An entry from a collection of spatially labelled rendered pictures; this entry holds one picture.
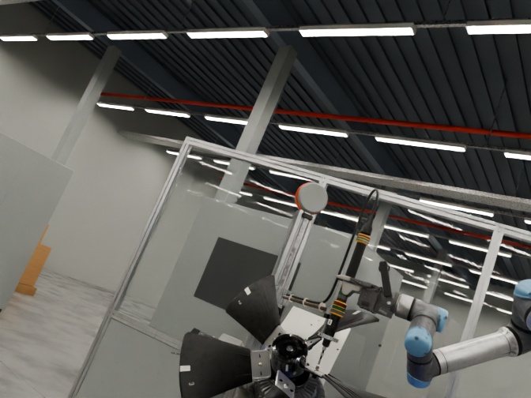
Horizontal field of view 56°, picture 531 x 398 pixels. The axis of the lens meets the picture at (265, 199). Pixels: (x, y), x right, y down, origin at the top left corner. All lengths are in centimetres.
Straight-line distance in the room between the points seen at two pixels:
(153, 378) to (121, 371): 19
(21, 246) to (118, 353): 450
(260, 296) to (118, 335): 115
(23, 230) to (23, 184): 61
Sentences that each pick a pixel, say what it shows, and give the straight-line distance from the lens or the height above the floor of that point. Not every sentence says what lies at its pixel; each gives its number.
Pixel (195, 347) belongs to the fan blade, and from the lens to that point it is 170.
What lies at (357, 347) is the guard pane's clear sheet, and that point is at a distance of 240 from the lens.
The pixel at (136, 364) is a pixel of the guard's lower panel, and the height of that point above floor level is 80.
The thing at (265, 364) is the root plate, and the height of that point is 114.
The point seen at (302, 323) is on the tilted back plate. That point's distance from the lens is 212.
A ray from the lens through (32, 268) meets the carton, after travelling 966.
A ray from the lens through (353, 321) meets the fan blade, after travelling 181.
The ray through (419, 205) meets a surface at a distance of 249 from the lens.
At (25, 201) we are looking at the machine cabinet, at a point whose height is 141.
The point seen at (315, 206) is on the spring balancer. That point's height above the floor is 184.
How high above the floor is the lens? 131
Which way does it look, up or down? 12 degrees up
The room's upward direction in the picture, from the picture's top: 22 degrees clockwise
